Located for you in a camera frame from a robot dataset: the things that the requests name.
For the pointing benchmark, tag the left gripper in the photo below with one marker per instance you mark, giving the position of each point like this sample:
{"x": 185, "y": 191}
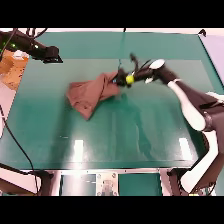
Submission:
{"x": 51, "y": 54}

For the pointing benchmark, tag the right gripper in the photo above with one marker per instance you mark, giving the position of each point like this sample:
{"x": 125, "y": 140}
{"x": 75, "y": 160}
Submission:
{"x": 124, "y": 80}

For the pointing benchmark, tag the brown T-shirt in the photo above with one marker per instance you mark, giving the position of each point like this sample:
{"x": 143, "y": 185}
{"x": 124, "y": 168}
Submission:
{"x": 90, "y": 95}

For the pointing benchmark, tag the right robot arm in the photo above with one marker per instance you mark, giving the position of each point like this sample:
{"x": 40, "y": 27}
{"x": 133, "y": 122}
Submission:
{"x": 193, "y": 103}

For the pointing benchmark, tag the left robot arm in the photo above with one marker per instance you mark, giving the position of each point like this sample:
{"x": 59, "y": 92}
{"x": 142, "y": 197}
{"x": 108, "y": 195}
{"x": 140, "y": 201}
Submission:
{"x": 23, "y": 43}

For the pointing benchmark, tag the silver frame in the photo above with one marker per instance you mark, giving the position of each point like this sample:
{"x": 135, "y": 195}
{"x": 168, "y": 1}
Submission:
{"x": 106, "y": 183}

